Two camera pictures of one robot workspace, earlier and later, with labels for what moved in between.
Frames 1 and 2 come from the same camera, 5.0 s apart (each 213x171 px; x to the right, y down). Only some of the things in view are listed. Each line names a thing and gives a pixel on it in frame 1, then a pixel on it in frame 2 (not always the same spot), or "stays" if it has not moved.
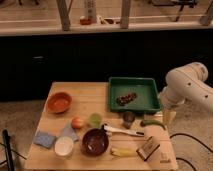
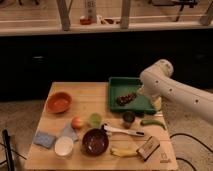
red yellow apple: (77, 122) stays
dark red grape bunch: (125, 99) stays
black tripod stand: (7, 143) stays
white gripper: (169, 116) to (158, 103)
